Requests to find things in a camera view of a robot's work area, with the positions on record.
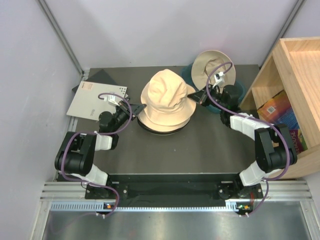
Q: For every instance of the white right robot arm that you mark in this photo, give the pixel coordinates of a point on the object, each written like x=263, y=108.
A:
x=273, y=145

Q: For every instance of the aluminium corner post left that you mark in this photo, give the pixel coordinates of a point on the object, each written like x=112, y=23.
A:
x=60, y=34

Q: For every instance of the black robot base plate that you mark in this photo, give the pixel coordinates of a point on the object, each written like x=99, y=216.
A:
x=180, y=190

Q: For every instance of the dark grey foam pad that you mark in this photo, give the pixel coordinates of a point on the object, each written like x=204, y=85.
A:
x=102, y=77

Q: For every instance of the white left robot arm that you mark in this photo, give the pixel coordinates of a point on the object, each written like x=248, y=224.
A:
x=76, y=154

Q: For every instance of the tan black hat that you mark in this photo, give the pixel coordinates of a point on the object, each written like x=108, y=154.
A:
x=206, y=62

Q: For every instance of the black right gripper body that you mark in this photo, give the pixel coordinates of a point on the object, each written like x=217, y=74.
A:
x=217, y=97

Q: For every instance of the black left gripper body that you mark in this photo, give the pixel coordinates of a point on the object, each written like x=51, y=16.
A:
x=121, y=116

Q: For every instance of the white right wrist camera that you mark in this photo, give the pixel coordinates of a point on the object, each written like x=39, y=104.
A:
x=219, y=79

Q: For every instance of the beige black reversible hat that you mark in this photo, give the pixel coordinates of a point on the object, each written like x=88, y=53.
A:
x=166, y=99

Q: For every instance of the wooden shelf box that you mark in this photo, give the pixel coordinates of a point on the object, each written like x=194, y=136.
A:
x=293, y=66

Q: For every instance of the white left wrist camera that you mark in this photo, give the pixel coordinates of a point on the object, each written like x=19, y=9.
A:
x=110, y=99

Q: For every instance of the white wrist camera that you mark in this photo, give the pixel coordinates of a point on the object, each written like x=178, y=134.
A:
x=219, y=79
x=110, y=99

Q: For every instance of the purple treehouse book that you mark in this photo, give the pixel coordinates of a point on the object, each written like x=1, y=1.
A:
x=298, y=140

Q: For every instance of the aluminium corner post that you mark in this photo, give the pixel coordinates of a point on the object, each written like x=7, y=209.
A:
x=298, y=5
x=60, y=34

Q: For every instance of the teal plastic bin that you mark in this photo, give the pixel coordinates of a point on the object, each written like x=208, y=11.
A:
x=185, y=73

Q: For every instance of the cream bucket hat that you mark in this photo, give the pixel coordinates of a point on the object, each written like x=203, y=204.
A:
x=161, y=128

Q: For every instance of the aluminium corner post right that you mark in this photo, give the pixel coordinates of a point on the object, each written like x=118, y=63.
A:
x=298, y=5

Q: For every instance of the aluminium frame rail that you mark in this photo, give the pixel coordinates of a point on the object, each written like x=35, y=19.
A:
x=71, y=196

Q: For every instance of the white calibration board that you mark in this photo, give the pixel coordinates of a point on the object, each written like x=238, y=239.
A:
x=88, y=100

